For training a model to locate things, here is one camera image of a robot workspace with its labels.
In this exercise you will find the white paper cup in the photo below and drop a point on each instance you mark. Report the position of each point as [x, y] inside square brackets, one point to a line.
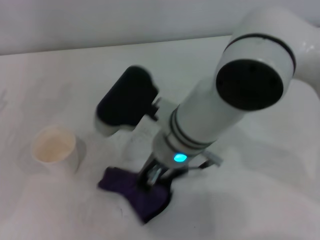
[55, 147]

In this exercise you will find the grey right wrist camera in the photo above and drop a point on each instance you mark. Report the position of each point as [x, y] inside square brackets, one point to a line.
[212, 158]

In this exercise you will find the purple rag with black edge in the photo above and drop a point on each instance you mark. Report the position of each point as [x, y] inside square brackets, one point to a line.
[140, 192]

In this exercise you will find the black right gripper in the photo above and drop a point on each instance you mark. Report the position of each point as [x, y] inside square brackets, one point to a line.
[157, 172]

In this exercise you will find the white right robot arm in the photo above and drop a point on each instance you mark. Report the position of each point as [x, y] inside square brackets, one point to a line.
[210, 110]

